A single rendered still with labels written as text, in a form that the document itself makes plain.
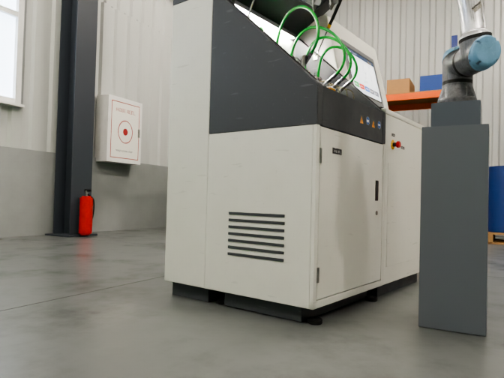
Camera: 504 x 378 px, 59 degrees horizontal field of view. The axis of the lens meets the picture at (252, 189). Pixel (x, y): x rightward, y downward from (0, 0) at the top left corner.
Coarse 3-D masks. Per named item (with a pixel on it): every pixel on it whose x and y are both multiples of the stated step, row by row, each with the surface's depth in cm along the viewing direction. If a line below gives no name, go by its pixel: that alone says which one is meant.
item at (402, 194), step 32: (320, 32) 254; (384, 96) 299; (416, 128) 267; (416, 160) 267; (384, 192) 228; (416, 192) 267; (384, 224) 228; (416, 224) 267; (384, 256) 228; (416, 256) 268; (384, 288) 239
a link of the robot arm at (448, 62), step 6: (450, 48) 182; (456, 48) 180; (444, 54) 184; (450, 54) 181; (444, 60) 184; (450, 60) 180; (444, 66) 184; (450, 66) 180; (444, 72) 184; (450, 72) 181; (456, 72) 178; (444, 78) 184; (450, 78) 181; (456, 78) 180; (468, 78) 179
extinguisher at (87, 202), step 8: (80, 200) 520; (88, 200) 520; (80, 208) 520; (88, 208) 520; (80, 216) 519; (88, 216) 520; (80, 224) 519; (88, 224) 520; (80, 232) 518; (88, 232) 521
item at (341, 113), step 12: (324, 96) 177; (336, 96) 185; (324, 108) 177; (336, 108) 186; (348, 108) 194; (360, 108) 204; (372, 108) 215; (324, 120) 178; (336, 120) 186; (348, 120) 194; (348, 132) 194; (360, 132) 204; (372, 132) 215
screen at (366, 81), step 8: (344, 40) 264; (352, 48) 272; (360, 56) 279; (368, 56) 292; (352, 64) 265; (360, 64) 275; (368, 64) 287; (352, 72) 262; (360, 72) 272; (368, 72) 284; (360, 80) 269; (368, 80) 280; (376, 80) 293; (360, 88) 265; (368, 88) 277; (376, 88) 289; (368, 96) 273; (376, 96) 285; (376, 104) 282
